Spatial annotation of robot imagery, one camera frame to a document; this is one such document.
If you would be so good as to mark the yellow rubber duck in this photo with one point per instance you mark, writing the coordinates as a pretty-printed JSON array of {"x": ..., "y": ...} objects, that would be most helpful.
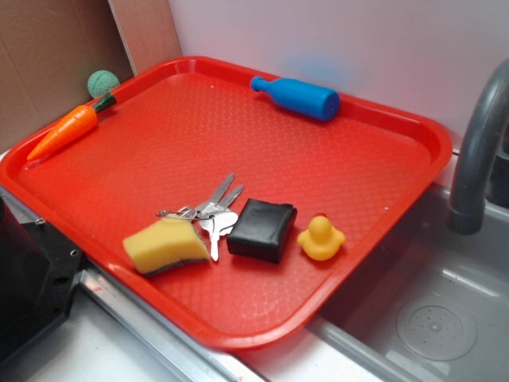
[{"x": 321, "y": 240}]

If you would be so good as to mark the black folded wallet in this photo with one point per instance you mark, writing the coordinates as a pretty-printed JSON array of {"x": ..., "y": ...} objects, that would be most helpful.
[{"x": 262, "y": 230}]

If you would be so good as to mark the grey plastic sink basin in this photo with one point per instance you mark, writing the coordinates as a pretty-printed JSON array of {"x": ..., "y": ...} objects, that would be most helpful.
[{"x": 426, "y": 304}]

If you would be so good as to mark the blue toy bottle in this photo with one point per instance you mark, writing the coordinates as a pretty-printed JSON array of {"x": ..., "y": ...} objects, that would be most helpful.
[{"x": 294, "y": 95}]

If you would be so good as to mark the red plastic tray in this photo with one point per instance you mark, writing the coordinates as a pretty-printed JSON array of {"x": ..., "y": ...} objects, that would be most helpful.
[{"x": 173, "y": 136}]

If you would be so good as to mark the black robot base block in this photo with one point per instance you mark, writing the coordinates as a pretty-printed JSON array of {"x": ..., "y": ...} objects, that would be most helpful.
[{"x": 40, "y": 268}]

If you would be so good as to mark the green textured ball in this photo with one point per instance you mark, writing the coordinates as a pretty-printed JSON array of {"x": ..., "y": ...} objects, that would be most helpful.
[{"x": 100, "y": 82}]

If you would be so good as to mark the silver key bunch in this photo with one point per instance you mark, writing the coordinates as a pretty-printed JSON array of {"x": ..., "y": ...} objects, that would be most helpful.
[{"x": 214, "y": 215}]

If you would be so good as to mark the orange toy carrot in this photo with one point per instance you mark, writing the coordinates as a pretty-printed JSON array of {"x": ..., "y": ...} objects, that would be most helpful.
[{"x": 71, "y": 127}]

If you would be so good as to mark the brown cardboard panel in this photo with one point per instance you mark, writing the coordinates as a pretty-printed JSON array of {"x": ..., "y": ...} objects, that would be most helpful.
[{"x": 50, "y": 48}]

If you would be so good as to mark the yellow sponge with grey pad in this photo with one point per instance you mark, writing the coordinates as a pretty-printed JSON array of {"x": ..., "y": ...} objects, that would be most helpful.
[{"x": 164, "y": 244}]

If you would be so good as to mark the grey sink faucet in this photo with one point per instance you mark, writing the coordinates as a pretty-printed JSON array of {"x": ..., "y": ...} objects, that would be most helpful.
[{"x": 481, "y": 173}]

